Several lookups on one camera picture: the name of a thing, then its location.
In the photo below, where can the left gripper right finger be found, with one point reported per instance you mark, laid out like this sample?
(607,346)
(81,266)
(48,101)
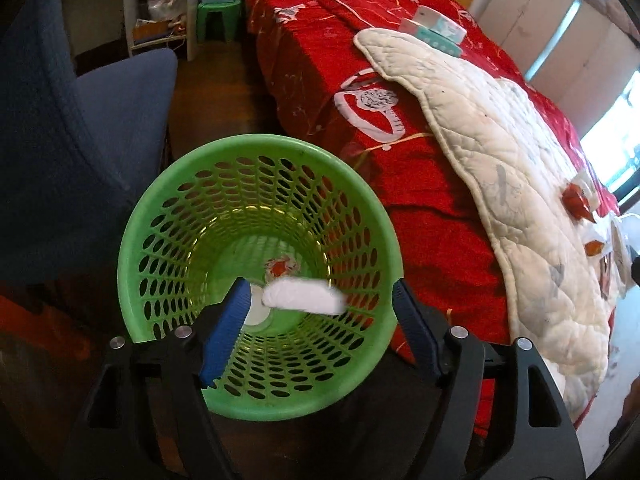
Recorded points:
(500,415)

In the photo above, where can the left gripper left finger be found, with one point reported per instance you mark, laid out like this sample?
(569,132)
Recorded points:
(120,438)

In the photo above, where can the white foam block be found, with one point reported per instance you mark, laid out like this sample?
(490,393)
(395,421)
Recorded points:
(304,295)

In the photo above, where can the orange snack wrapper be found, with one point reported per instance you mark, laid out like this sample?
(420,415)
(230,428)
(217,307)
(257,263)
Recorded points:
(575,204)

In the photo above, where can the round clear plastic lid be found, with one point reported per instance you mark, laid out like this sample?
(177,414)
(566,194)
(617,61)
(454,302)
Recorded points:
(258,313)

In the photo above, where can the person's right hand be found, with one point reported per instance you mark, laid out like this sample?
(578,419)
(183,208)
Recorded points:
(631,405)

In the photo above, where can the white quilted blanket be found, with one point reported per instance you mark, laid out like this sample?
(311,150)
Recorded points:
(516,170)

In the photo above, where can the small orange wrapper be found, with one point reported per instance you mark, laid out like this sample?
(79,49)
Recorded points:
(594,248)

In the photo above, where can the green plastic waste basket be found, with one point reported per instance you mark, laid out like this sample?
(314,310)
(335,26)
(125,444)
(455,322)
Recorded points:
(258,206)

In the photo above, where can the clear lid with dome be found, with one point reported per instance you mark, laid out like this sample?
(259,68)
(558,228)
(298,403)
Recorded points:
(588,189)

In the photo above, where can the blue chair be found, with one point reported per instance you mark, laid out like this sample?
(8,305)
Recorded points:
(77,152)

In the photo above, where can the window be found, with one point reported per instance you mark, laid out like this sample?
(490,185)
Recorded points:
(612,145)

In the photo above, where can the red patterned bedspread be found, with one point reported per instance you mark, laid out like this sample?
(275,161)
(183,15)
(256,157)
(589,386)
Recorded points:
(327,93)

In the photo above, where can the teal tissue box bottom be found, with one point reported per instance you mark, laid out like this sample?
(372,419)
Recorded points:
(429,37)

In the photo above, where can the white wardrobe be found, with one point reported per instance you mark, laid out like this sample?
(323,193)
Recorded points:
(580,54)

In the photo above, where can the white tissue pack top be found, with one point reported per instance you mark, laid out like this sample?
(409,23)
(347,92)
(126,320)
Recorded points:
(439,23)

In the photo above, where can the wooden desk shelf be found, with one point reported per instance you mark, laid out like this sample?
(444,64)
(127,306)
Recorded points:
(130,5)

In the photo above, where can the green plastic stool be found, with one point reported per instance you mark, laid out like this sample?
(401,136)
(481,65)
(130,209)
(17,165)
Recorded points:
(217,21)

